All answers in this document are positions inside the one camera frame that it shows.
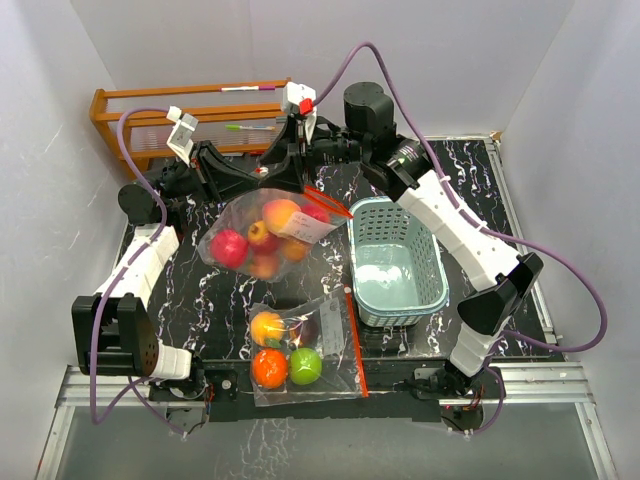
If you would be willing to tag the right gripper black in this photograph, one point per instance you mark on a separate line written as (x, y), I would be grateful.
(288, 175)

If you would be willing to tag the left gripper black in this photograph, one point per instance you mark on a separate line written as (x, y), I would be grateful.
(225, 179)

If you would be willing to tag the yellow orange peach toy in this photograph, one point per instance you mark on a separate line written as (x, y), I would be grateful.
(276, 214)

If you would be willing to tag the pink peach toy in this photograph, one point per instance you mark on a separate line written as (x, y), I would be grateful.
(316, 212)

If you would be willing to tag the bright red apple toy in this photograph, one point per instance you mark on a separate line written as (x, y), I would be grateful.
(229, 248)

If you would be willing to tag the small orange peach toy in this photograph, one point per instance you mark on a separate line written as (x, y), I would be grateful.
(294, 250)

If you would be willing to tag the yellow lemon toy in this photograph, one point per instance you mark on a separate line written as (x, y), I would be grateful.
(267, 329)

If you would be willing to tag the light blue plastic basket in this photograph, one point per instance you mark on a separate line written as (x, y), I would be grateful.
(397, 273)

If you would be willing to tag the clear zip bag orange zipper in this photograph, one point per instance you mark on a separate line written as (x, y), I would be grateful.
(342, 376)

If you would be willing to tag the orange persimmon toy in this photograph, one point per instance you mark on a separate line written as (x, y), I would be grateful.
(270, 368)

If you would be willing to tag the green apple toy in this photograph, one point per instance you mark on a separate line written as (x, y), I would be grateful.
(305, 366)

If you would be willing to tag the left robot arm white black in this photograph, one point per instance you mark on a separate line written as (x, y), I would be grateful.
(113, 333)

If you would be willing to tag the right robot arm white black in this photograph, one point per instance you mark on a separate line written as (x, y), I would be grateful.
(406, 171)

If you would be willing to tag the green marker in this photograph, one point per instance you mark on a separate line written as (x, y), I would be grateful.
(238, 127)

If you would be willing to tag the wooden shelf rack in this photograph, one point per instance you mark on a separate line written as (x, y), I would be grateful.
(146, 132)

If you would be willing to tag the pink white marker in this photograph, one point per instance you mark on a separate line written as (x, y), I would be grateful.
(248, 88)

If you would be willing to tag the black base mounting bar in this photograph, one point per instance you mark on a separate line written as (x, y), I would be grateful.
(397, 389)

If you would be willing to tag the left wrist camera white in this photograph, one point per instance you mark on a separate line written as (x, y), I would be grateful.
(180, 140)

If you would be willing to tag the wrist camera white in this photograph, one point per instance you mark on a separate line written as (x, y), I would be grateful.
(180, 140)
(299, 99)

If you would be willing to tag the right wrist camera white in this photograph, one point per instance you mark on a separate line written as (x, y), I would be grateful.
(299, 99)

